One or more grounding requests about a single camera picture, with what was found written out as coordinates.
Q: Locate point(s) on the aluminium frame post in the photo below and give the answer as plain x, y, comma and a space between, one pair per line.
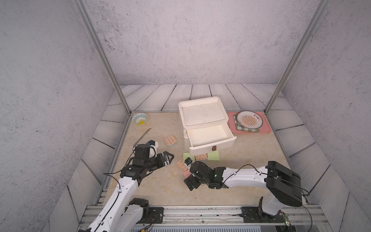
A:
99, 49
309, 31

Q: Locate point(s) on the pink sticky pad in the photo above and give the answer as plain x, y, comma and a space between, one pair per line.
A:
186, 174

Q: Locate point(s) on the white patterned plate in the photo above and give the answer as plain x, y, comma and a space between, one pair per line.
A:
249, 119

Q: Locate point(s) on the aluminium front rail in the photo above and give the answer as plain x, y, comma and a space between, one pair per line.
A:
309, 218

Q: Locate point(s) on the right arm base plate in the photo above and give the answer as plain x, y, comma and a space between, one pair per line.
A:
256, 215

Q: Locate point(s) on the white drawer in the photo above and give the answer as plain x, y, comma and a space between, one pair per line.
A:
209, 139

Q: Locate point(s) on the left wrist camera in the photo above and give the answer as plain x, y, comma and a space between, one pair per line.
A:
146, 151

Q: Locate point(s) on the pink plastic tray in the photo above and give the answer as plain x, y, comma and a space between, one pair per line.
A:
265, 128

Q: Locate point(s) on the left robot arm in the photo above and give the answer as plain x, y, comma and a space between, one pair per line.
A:
122, 213

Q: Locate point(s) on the green sticky pad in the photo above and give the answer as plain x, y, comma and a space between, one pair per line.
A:
213, 156
187, 155

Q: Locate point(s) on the aluminium frame post left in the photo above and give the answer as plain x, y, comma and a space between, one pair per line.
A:
99, 49

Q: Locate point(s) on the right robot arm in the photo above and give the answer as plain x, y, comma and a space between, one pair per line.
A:
284, 184

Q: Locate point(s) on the patterned sticky pad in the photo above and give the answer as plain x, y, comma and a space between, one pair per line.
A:
201, 157
170, 140
182, 165

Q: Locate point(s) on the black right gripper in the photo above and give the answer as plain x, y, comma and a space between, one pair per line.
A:
186, 181

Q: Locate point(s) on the small patterned bowl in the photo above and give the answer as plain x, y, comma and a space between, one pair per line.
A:
140, 118

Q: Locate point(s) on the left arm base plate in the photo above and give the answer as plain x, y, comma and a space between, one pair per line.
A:
152, 215

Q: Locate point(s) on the aluminium frame post right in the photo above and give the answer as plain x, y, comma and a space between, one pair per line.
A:
309, 31

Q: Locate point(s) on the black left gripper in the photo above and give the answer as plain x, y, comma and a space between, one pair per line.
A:
161, 160

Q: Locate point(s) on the green checkered cloth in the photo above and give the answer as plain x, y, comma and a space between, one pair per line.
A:
239, 127

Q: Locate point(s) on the white drawer cabinet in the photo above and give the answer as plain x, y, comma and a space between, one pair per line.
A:
202, 113

